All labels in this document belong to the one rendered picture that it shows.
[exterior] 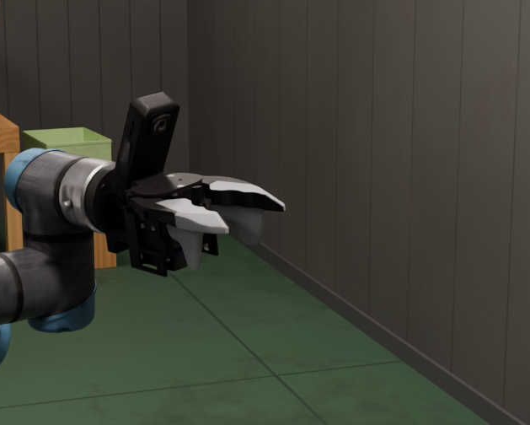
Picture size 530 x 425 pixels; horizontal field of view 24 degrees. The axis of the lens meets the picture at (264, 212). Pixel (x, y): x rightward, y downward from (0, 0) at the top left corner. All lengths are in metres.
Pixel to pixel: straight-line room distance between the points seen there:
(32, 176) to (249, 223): 0.27
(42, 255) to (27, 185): 0.07
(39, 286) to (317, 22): 4.70
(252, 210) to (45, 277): 0.26
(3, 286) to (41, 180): 0.12
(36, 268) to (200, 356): 3.95
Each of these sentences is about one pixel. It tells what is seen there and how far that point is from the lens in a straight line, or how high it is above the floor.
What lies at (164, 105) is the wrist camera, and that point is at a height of 1.54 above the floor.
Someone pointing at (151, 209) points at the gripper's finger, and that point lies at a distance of 1.13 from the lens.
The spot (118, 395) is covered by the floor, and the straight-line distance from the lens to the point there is 4.83.
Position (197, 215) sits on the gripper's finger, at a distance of 1.10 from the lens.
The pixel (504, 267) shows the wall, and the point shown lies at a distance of 4.40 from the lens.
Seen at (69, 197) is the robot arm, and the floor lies 1.44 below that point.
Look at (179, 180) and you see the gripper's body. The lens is 1.20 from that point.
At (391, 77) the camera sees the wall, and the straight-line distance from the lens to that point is 5.15.
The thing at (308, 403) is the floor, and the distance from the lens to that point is 4.72.
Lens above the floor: 1.69
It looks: 12 degrees down
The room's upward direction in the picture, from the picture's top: straight up
